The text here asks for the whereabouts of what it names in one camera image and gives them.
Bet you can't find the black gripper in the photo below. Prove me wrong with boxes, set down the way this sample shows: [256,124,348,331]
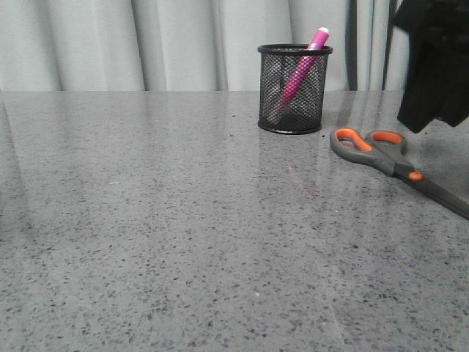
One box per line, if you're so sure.
[393,1,468,133]

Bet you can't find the grey orange scissors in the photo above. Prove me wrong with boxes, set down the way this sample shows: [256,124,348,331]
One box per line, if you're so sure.
[330,128,468,219]

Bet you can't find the pink marker pen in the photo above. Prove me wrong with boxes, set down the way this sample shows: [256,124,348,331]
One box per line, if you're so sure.
[267,27,329,123]

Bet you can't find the black mesh pen cup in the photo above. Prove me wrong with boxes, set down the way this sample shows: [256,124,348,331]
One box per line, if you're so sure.
[257,44,333,134]

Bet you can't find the grey curtain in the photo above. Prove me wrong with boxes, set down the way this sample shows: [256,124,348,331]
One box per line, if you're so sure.
[1,1,409,91]

